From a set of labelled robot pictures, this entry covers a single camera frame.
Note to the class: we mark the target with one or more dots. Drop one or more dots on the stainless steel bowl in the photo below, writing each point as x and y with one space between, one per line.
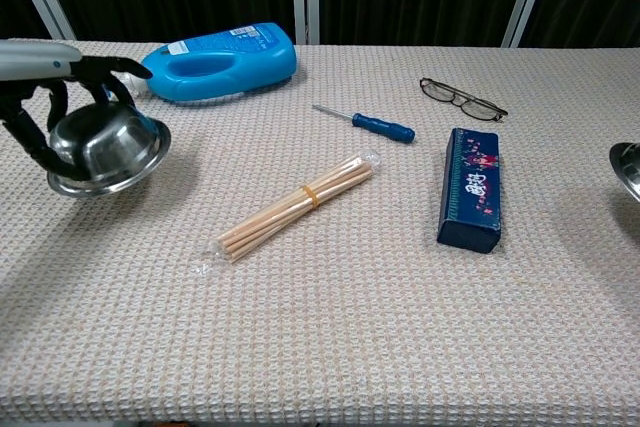
629 169
112 147

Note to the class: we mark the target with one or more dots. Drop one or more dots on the dark framed eyeglasses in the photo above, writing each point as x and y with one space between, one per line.
472 108

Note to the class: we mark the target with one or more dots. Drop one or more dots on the blue detergent pump bottle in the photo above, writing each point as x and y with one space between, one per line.
240 64

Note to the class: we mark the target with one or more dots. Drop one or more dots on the beige waffle tablecloth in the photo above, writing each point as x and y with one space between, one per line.
320 322

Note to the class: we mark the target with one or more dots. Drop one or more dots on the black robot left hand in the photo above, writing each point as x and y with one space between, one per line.
30 129

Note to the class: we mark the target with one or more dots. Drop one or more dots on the wooden chopsticks plastic pack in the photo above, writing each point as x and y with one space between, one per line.
295 204

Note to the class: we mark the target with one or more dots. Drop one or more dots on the dark blue printed box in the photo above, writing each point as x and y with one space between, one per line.
472 187

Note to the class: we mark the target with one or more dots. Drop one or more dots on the yellow rubber band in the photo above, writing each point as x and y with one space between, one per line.
311 196

